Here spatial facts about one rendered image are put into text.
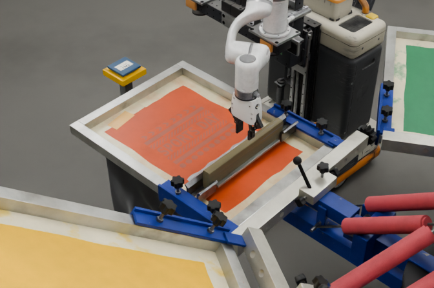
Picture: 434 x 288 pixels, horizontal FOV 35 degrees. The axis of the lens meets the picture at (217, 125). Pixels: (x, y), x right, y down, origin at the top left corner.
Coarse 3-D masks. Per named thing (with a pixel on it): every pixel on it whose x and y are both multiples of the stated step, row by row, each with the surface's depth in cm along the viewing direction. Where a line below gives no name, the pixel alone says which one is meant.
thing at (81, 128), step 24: (168, 72) 281; (192, 72) 281; (120, 96) 269; (144, 96) 274; (96, 120) 259; (96, 144) 247; (312, 144) 251; (144, 168) 237; (264, 192) 228; (240, 216) 219
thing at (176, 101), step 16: (176, 96) 275; (192, 96) 275; (160, 112) 267; (176, 112) 267; (224, 112) 267; (224, 144) 252; (288, 144) 252; (256, 160) 245; (272, 160) 245; (288, 160) 245
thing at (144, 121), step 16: (144, 112) 267; (112, 128) 259; (128, 128) 259; (144, 128) 259; (128, 144) 252; (144, 144) 252; (160, 160) 245; (208, 160) 245; (240, 176) 239; (256, 176) 239; (224, 192) 232; (240, 192) 232; (224, 208) 227
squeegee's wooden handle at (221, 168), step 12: (276, 120) 246; (264, 132) 241; (276, 132) 246; (240, 144) 236; (252, 144) 237; (264, 144) 243; (228, 156) 231; (240, 156) 234; (252, 156) 240; (216, 168) 227; (228, 168) 232; (204, 180) 228
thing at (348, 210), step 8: (328, 192) 220; (320, 200) 217; (328, 200) 217; (336, 200) 217; (344, 200) 217; (328, 208) 216; (336, 208) 215; (344, 208) 215; (352, 208) 215; (328, 216) 218; (336, 216) 215; (344, 216) 213; (352, 216) 213
